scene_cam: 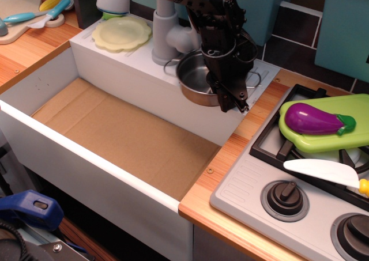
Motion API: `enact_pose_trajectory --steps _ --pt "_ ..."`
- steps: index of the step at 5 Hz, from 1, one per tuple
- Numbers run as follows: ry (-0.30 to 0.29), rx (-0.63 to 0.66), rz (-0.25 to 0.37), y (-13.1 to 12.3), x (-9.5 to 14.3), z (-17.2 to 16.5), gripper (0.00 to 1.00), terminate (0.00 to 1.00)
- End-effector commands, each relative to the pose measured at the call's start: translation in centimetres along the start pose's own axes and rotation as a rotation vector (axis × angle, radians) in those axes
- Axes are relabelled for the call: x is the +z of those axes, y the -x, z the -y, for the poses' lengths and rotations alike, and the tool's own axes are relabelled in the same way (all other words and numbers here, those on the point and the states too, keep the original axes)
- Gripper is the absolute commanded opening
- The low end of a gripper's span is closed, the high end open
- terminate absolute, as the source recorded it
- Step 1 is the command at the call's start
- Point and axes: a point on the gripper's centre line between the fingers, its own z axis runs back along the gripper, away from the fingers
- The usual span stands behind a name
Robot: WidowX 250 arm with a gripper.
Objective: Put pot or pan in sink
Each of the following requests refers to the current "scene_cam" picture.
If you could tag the grey metal bracket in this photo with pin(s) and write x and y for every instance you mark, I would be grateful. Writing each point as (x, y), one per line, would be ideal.
(53, 251)

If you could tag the black right stove knob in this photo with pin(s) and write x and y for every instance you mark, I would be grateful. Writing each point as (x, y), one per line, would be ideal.
(349, 235)

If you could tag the black left stove knob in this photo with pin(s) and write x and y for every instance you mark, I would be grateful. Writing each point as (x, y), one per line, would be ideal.
(285, 201)

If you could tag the purple toy eggplant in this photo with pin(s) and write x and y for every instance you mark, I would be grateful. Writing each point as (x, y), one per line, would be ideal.
(306, 119)

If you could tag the teal bin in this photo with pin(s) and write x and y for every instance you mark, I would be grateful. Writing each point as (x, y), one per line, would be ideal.
(260, 14)
(343, 38)

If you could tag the yellow toy corn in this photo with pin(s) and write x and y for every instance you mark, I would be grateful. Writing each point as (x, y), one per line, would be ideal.
(48, 4)

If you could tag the teal bin right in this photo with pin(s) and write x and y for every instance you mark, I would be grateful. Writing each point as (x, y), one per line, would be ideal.
(343, 38)

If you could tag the blue clamp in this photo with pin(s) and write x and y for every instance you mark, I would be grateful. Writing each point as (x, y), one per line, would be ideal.
(32, 208)

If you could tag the black stove knob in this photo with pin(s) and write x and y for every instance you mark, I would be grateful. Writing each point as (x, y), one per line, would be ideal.
(285, 201)
(349, 235)

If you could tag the teal bin centre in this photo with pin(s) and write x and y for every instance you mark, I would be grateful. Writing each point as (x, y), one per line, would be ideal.
(260, 14)

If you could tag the beige cutting board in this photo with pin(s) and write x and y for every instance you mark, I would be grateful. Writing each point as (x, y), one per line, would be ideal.
(10, 32)

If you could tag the white toy knife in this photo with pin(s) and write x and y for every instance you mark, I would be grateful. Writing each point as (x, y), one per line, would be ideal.
(330, 171)

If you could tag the white toy sink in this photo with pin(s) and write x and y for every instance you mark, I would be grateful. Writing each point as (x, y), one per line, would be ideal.
(115, 132)

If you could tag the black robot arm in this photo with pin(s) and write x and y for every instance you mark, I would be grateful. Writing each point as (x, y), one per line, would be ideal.
(228, 50)

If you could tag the green cutting board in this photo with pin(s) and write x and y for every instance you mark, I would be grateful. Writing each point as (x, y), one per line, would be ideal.
(355, 105)

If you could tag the white green bottle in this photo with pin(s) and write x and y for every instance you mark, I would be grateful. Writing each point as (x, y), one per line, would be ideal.
(113, 8)

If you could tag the grey toy stove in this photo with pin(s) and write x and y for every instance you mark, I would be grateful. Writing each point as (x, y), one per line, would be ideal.
(239, 193)

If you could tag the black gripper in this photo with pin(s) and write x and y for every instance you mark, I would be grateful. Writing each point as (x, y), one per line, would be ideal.
(227, 78)

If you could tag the small steel pot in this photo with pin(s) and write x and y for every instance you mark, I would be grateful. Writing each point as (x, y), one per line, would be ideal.
(191, 72)

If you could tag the blue handled white spatula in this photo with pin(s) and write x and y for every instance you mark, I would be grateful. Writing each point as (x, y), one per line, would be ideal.
(52, 14)

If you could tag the blue handled spoon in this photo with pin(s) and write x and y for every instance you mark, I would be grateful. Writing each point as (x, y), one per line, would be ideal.
(21, 17)

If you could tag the grey toy faucet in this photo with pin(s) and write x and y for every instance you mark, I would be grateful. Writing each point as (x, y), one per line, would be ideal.
(170, 39)

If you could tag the pale yellow plate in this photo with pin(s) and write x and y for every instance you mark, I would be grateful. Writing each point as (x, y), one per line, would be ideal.
(121, 34)

